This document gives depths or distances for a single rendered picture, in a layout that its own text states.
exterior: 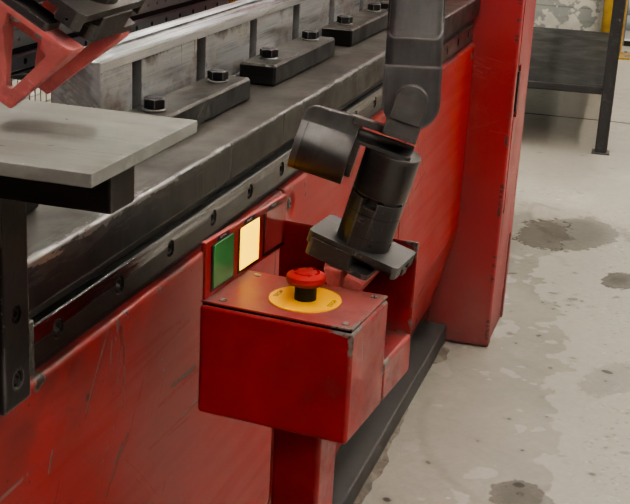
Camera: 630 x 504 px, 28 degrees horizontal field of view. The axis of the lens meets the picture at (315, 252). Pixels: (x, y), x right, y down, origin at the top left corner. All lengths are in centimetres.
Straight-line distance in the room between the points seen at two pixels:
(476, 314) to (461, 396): 33
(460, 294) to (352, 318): 199
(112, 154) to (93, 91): 53
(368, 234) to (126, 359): 27
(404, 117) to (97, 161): 45
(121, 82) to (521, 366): 187
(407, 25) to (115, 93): 37
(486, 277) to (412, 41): 195
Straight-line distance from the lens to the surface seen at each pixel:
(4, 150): 88
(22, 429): 108
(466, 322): 319
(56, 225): 113
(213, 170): 139
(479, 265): 314
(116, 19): 90
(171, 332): 135
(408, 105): 122
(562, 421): 287
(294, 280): 121
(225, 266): 124
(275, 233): 135
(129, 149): 88
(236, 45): 178
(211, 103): 154
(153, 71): 152
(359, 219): 126
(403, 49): 123
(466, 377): 303
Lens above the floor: 121
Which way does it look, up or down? 18 degrees down
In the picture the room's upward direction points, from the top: 3 degrees clockwise
